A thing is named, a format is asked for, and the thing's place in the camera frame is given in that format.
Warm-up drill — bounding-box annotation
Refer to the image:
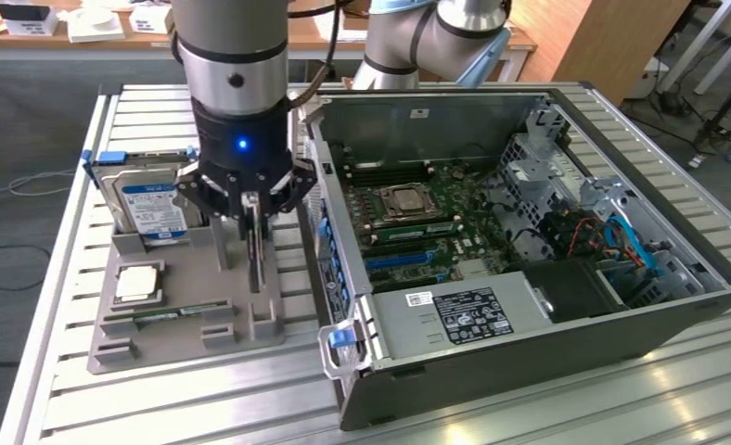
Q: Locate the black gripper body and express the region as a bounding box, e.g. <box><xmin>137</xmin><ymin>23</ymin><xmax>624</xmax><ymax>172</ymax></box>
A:
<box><xmin>190</xmin><ymin>98</ymin><xmax>298</xmax><ymax>219</ymax></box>

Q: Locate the black floor cable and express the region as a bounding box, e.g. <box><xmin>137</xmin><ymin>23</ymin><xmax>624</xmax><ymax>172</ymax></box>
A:
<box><xmin>0</xmin><ymin>244</ymin><xmax>53</xmax><ymax>291</ymax></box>

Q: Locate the black wheeled stand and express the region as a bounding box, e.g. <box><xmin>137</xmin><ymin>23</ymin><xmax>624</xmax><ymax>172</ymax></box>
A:
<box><xmin>686</xmin><ymin>59</ymin><xmax>731</xmax><ymax>164</ymax></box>

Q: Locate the CPU socket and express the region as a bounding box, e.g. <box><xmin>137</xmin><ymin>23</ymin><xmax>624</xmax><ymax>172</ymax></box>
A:
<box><xmin>383</xmin><ymin>182</ymin><xmax>440</xmax><ymax>220</ymax></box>

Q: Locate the white table frame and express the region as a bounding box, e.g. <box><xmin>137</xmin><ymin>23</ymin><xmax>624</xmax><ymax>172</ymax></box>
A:
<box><xmin>654</xmin><ymin>0</ymin><xmax>731</xmax><ymax>96</ymax></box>

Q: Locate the white printed carton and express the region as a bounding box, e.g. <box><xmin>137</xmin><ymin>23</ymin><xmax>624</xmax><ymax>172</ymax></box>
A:
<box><xmin>128</xmin><ymin>5</ymin><xmax>178</xmax><ymax>35</ymax></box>

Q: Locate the blue wire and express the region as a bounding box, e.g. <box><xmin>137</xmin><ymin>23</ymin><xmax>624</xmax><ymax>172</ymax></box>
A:
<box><xmin>604</xmin><ymin>214</ymin><xmax>663</xmax><ymax>280</ymax></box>

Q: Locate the graphics card with metal bracket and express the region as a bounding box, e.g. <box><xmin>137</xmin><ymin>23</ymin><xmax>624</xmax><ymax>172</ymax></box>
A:
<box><xmin>240</xmin><ymin>191</ymin><xmax>270</xmax><ymax>295</ymax></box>

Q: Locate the hard disk with blue caddy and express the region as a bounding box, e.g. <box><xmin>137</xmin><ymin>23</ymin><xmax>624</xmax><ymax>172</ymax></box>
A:
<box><xmin>78</xmin><ymin>146</ymin><xmax>212</xmax><ymax>247</ymax></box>

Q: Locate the white square box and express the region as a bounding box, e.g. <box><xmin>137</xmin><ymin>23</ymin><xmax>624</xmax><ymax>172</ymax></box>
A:
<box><xmin>66</xmin><ymin>6</ymin><xmax>126</xmax><ymax>45</ymax></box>

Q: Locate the metal drive cage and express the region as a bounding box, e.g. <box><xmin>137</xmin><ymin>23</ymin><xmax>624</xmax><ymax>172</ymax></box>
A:
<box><xmin>499</xmin><ymin>132</ymin><xmax>598</xmax><ymax>243</ymax></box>

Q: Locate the silver CPU chip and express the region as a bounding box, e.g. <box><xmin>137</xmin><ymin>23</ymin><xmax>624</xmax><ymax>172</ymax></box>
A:
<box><xmin>114</xmin><ymin>265</ymin><xmax>161</xmax><ymax>300</ymax></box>

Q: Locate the wooden cabinet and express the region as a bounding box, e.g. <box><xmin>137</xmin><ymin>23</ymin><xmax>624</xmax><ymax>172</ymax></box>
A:
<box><xmin>509</xmin><ymin>0</ymin><xmax>692</xmax><ymax>106</ymax></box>

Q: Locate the white box with black tablet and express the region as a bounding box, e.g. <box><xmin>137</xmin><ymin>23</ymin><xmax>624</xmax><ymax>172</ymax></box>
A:
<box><xmin>0</xmin><ymin>3</ymin><xmax>59</xmax><ymax>37</ymax></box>

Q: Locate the grey power supply unit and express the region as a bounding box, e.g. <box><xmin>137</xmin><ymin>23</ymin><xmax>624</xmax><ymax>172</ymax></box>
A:
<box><xmin>364</xmin><ymin>271</ymin><xmax>556</xmax><ymax>363</ymax></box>

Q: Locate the grey parts rack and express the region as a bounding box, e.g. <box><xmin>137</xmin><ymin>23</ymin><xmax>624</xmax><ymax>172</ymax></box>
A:
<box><xmin>86</xmin><ymin>203</ymin><xmax>290</xmax><ymax>376</ymax></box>

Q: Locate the blue expansion slot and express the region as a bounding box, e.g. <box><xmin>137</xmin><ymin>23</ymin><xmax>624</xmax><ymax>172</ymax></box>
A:
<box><xmin>364</xmin><ymin>249</ymin><xmax>436</xmax><ymax>273</ymax></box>

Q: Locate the green RAM stick on rack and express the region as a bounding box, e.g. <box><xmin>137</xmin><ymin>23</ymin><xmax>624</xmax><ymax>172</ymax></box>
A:
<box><xmin>129</xmin><ymin>303</ymin><xmax>229</xmax><ymax>323</ymax></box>

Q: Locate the open black PC case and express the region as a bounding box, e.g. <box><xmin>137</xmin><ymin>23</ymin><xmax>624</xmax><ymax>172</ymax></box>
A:
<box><xmin>285</xmin><ymin>82</ymin><xmax>731</xmax><ymax>432</ymax></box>

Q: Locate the green RAM stick with label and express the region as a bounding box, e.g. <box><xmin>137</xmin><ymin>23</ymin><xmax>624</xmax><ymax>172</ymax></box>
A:
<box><xmin>368</xmin><ymin>221</ymin><xmax>464</xmax><ymax>245</ymax></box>

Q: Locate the green motherboard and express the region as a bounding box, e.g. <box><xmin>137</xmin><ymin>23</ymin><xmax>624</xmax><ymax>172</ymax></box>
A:
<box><xmin>339</xmin><ymin>157</ymin><xmax>519</xmax><ymax>294</ymax></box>

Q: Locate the white floor unit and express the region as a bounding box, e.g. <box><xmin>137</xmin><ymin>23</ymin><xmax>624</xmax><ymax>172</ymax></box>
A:
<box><xmin>623</xmin><ymin>57</ymin><xmax>671</xmax><ymax>101</ymax></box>

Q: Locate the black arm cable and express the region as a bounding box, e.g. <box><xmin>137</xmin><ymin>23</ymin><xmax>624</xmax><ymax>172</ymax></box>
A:
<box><xmin>285</xmin><ymin>0</ymin><xmax>349</xmax><ymax>111</ymax></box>

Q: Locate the orange wire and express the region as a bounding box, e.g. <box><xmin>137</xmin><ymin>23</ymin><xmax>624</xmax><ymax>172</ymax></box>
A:
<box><xmin>571</xmin><ymin>216</ymin><xmax>644</xmax><ymax>269</ymax></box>

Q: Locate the white floor cable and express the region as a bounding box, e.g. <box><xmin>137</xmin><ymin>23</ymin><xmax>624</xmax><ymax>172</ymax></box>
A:
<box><xmin>0</xmin><ymin>168</ymin><xmax>80</xmax><ymax>197</ymax></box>

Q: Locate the wooden desk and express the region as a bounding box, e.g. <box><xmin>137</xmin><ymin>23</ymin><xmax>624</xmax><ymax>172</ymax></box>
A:
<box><xmin>0</xmin><ymin>0</ymin><xmax>537</xmax><ymax>85</ymax></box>

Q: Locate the blue case latch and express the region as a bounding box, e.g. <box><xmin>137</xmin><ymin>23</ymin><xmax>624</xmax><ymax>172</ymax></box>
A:
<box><xmin>327</xmin><ymin>323</ymin><xmax>353</xmax><ymax>350</ymax></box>

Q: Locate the metal disk bay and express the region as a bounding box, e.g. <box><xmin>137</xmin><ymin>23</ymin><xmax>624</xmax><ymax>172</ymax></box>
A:
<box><xmin>579</xmin><ymin>177</ymin><xmax>724</xmax><ymax>308</ymax></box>

